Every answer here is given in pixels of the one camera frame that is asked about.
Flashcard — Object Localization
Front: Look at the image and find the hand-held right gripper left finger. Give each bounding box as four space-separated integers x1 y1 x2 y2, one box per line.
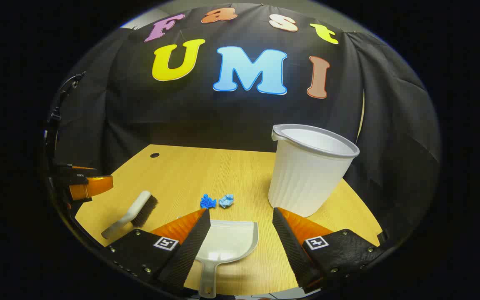
106 207 212 292

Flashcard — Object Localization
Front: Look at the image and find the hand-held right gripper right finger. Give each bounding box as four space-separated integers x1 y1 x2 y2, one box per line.
272 207 388 294

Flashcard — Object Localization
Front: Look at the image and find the white dustpan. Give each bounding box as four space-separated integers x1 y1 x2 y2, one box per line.
194 220 260 299

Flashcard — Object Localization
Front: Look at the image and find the small white broom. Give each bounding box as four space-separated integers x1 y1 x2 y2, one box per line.
101 190 158 240

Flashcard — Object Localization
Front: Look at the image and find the white garbage bin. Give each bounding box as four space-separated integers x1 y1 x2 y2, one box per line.
268 124 360 218

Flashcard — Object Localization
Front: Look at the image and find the wooden desktop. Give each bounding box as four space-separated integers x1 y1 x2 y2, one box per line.
75 144 383 295

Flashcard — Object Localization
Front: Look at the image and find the black backdrop cloth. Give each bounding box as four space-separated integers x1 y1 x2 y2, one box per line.
50 3 443 250

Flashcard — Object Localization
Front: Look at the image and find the black cable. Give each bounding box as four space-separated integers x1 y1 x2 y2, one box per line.
44 72 86 167

